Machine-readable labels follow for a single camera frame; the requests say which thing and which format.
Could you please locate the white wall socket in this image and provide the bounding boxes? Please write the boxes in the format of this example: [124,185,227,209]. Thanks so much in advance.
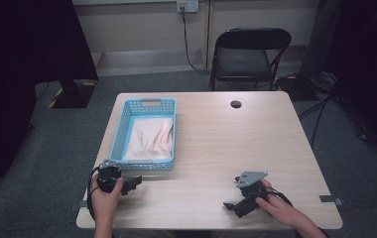
[176,0,200,14]

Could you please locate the long grey tape strip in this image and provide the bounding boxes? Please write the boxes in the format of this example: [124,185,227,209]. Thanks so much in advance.
[318,194,345,207]

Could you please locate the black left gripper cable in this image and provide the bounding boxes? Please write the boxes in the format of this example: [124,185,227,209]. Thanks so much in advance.
[85,166,102,223]

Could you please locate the black floor base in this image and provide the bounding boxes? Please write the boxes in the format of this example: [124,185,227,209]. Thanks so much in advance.
[275,74,320,102]

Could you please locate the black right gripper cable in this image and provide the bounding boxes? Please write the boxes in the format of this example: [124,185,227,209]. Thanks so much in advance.
[265,185,294,207]

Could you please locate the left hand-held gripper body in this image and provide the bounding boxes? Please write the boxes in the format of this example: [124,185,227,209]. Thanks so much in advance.
[96,159,125,194]

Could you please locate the black stand base striped tape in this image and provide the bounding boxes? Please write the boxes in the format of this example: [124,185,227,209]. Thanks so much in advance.
[48,78,99,110]

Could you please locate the black wall socket cable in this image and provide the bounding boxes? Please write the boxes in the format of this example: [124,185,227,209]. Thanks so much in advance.
[180,5,212,75]

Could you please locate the black folding chair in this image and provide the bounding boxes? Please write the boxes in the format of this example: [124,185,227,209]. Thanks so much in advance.
[208,27,293,92]

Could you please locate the person's right hand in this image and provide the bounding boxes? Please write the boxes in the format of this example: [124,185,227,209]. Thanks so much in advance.
[255,178,299,224]

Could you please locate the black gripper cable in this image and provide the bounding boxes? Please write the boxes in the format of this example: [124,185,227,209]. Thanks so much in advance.
[265,185,294,207]
[85,166,102,223]

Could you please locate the large black curtain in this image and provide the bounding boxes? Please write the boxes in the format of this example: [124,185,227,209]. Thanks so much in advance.
[0,0,100,194]

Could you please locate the black stand legs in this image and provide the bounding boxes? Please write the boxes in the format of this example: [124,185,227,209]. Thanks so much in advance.
[297,93,336,150]

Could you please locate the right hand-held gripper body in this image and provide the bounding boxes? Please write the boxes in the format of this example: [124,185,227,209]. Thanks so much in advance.
[233,171,271,219]

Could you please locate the light blue plastic basket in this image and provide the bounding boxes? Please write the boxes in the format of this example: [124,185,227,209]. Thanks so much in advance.
[108,97,178,172]

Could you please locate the cream cloth garment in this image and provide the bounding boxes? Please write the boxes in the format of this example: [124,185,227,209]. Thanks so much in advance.
[122,117,175,162]

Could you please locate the person's left hand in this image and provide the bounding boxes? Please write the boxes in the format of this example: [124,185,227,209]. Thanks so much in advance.
[89,173,125,214]

